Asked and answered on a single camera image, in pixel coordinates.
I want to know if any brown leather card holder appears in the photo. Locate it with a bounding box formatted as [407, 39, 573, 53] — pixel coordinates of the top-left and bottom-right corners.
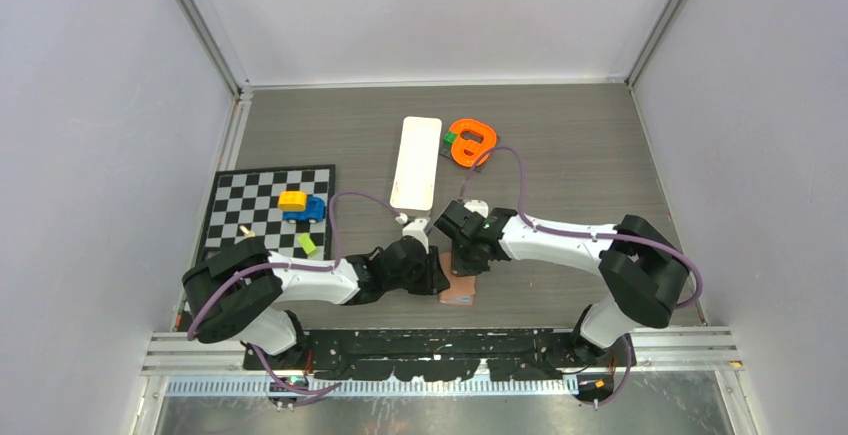
[438, 252, 476, 306]

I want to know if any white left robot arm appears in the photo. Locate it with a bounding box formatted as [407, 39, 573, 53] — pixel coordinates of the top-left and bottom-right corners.
[182, 236, 450, 369]

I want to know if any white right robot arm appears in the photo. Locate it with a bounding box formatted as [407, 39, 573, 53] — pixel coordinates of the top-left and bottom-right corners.
[434, 200, 689, 366]

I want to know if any white plastic tray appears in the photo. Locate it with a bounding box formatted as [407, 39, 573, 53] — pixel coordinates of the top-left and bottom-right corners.
[390, 116, 442, 212]

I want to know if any green rectangular block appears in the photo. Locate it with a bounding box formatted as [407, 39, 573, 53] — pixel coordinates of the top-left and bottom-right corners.
[297, 233, 318, 257]

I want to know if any green small cube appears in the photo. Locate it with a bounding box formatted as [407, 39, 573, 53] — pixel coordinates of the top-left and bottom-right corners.
[442, 131, 457, 146]

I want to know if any blue toy car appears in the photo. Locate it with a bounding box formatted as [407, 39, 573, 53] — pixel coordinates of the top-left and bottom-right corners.
[283, 195, 326, 224]

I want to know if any yellow toy brick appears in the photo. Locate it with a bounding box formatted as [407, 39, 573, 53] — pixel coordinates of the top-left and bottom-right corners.
[277, 190, 309, 212]

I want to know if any cream chess pawn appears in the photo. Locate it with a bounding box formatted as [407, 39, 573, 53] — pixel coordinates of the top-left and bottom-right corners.
[239, 225, 256, 238]

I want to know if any black white chessboard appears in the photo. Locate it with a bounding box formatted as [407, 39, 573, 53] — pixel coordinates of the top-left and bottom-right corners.
[194, 164, 336, 263]

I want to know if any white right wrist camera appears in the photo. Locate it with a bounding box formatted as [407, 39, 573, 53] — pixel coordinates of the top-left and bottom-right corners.
[463, 199, 489, 218]

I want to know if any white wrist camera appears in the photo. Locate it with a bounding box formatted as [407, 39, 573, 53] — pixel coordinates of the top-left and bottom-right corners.
[463, 199, 489, 218]
[395, 213, 430, 252]

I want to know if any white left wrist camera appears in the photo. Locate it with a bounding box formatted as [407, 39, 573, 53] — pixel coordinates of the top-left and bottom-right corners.
[395, 213, 430, 252]

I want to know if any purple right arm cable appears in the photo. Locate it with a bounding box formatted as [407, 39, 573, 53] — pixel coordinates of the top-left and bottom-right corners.
[460, 146, 705, 311]

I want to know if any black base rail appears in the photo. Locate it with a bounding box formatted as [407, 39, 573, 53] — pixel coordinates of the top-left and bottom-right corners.
[245, 327, 637, 384]

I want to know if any orange plastic ring toy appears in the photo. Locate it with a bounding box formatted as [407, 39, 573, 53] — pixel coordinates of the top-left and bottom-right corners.
[448, 118, 499, 168]

